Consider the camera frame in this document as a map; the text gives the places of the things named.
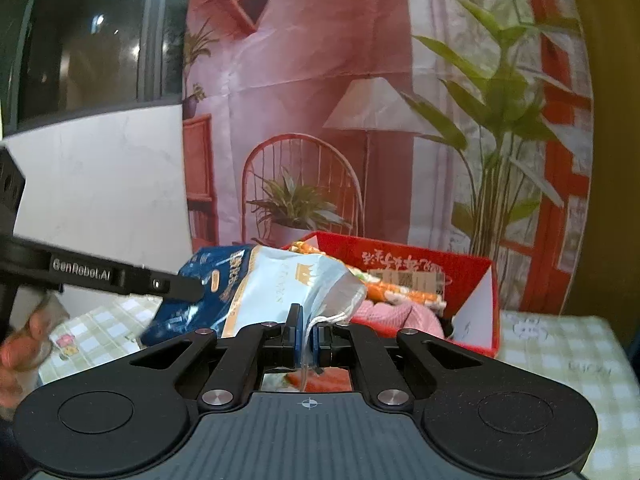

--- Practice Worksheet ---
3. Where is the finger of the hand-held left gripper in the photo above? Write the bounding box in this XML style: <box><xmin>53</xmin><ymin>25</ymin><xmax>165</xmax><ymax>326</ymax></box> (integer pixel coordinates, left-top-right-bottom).
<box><xmin>119</xmin><ymin>264</ymin><xmax>206</xmax><ymax>304</ymax></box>

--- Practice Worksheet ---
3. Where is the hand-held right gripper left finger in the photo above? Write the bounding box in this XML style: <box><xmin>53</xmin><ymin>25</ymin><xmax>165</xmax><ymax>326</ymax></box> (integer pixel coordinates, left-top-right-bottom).
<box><xmin>129</xmin><ymin>304</ymin><xmax>307</xmax><ymax>409</ymax></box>

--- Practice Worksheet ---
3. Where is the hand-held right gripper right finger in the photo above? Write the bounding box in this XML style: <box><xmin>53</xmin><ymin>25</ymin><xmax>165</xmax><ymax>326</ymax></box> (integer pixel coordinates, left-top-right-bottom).
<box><xmin>310</xmin><ymin>321</ymin><xmax>470</xmax><ymax>407</ymax></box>

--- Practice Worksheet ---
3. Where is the blue snack packet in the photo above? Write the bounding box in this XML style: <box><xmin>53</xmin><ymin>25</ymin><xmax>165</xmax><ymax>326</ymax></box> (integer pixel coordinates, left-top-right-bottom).
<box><xmin>140</xmin><ymin>244</ymin><xmax>257</xmax><ymax>347</ymax></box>

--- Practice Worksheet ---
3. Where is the silver white snack packet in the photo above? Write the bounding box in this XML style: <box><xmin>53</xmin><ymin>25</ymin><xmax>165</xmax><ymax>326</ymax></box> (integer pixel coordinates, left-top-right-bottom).
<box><xmin>220</xmin><ymin>246</ymin><xmax>369</xmax><ymax>394</ymax></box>

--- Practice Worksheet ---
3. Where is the pink knitted cloth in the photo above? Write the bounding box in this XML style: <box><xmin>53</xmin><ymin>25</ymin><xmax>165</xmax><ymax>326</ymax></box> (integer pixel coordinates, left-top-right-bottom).
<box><xmin>350</xmin><ymin>299</ymin><xmax>447</xmax><ymax>339</ymax></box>

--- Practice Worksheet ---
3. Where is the orange patterned snack packet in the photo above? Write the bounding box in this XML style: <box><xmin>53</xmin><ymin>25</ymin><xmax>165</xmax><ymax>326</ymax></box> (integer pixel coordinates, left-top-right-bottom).
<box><xmin>290</xmin><ymin>239</ymin><xmax>449</xmax><ymax>317</ymax></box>

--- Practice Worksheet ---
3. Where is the red strawberry print cardboard box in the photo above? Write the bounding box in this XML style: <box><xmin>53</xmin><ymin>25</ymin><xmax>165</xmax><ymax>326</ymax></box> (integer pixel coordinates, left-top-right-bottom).
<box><xmin>279</xmin><ymin>231</ymin><xmax>501</xmax><ymax>359</ymax></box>

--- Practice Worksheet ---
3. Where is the person's left hand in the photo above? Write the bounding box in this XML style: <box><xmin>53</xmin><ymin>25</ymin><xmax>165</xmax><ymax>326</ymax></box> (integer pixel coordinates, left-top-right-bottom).
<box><xmin>0</xmin><ymin>304</ymin><xmax>57</xmax><ymax>413</ymax></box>

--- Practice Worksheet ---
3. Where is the green checked tablecloth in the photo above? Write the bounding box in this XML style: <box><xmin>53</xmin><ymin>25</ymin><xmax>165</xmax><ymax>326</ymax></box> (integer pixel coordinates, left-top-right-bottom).
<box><xmin>37</xmin><ymin>294</ymin><xmax>640</xmax><ymax>480</ymax></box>

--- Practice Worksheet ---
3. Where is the dark window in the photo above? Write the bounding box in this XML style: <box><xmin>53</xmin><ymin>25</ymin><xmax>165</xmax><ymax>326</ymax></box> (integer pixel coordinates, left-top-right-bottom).
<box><xmin>0</xmin><ymin>0</ymin><xmax>197</xmax><ymax>137</ymax></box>

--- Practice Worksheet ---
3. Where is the printed room scene backdrop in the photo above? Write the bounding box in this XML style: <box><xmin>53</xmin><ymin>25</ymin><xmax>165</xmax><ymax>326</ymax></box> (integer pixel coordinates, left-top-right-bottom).
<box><xmin>181</xmin><ymin>0</ymin><xmax>597</xmax><ymax>315</ymax></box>

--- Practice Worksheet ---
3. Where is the olive yellow curtain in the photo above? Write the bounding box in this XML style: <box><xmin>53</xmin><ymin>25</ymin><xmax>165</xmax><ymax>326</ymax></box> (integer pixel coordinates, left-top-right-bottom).
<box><xmin>559</xmin><ymin>0</ymin><xmax>640</xmax><ymax>343</ymax></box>

